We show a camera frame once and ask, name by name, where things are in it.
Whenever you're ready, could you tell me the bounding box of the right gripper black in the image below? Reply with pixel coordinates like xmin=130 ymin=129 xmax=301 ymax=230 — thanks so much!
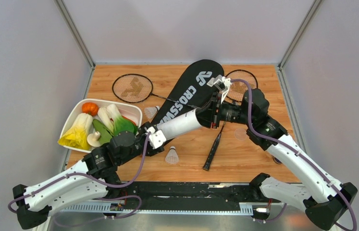
xmin=187 ymin=93 xmax=254 ymax=129

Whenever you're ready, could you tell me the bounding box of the white shuttlecock tube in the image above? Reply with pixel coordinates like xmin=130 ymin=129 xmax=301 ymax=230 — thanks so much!
xmin=157 ymin=109 xmax=202 ymax=140

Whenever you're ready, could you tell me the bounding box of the shuttlecock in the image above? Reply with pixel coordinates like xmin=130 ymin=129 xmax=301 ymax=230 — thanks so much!
xmin=165 ymin=146 xmax=179 ymax=165
xmin=144 ymin=106 xmax=160 ymax=119

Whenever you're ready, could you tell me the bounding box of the clear plastic tube lid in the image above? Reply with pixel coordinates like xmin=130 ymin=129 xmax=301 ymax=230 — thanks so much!
xmin=234 ymin=128 xmax=248 ymax=141

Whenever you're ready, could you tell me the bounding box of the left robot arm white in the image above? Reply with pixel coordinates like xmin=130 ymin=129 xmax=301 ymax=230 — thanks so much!
xmin=8 ymin=122 xmax=166 ymax=230

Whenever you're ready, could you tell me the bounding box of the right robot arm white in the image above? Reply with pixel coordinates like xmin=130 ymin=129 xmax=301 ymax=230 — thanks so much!
xmin=196 ymin=89 xmax=358 ymax=231

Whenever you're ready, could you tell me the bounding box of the right badminton racket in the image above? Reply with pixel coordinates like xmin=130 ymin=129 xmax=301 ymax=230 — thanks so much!
xmin=202 ymin=69 xmax=258 ymax=171

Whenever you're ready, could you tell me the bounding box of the badminton racket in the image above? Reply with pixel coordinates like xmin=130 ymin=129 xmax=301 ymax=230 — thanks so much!
xmin=202 ymin=69 xmax=258 ymax=171
xmin=111 ymin=74 xmax=197 ymax=108

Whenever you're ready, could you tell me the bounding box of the left badminton racket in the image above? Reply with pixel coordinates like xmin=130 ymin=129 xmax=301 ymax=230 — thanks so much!
xmin=111 ymin=74 xmax=197 ymax=108

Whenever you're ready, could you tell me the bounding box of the green bok choy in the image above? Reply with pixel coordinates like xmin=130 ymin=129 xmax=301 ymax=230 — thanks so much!
xmin=106 ymin=103 xmax=137 ymax=135

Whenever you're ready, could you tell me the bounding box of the white plastic tray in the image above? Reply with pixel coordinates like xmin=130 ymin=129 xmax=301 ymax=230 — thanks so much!
xmin=60 ymin=99 xmax=142 ymax=153

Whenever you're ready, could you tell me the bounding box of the shuttlecock beside tray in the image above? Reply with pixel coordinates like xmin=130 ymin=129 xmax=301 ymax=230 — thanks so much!
xmin=144 ymin=106 xmax=160 ymax=119

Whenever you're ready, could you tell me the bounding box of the black racket bag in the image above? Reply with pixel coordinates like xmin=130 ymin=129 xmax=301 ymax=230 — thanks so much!
xmin=150 ymin=59 xmax=224 ymax=127

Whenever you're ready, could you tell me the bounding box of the white bok choy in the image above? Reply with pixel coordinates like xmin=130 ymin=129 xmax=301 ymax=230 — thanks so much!
xmin=98 ymin=107 xmax=114 ymax=134

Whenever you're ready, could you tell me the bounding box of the white mushroom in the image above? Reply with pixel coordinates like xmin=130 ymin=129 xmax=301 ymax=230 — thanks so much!
xmin=87 ymin=131 xmax=101 ymax=147

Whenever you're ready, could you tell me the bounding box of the small orange pumpkin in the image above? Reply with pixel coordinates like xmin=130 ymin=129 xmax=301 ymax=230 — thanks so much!
xmin=81 ymin=102 xmax=99 ymax=116

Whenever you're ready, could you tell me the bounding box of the yellow napa cabbage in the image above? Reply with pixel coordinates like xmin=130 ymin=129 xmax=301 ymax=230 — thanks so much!
xmin=58 ymin=113 xmax=93 ymax=151

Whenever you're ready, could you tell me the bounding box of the energy drink can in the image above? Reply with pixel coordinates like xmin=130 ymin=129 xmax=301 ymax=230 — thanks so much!
xmin=272 ymin=156 xmax=282 ymax=165

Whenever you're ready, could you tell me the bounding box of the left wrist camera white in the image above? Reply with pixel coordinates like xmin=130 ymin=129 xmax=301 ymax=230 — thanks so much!
xmin=147 ymin=127 xmax=167 ymax=149

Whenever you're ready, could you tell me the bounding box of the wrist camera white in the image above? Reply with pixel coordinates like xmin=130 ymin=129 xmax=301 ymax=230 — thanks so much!
xmin=207 ymin=75 xmax=232 ymax=104
xmin=147 ymin=127 xmax=167 ymax=149

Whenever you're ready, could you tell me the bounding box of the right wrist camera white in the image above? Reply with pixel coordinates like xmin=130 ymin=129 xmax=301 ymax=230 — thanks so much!
xmin=207 ymin=75 xmax=232 ymax=104

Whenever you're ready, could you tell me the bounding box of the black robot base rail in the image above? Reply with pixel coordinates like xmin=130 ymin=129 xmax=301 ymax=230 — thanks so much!
xmin=106 ymin=181 xmax=269 ymax=212

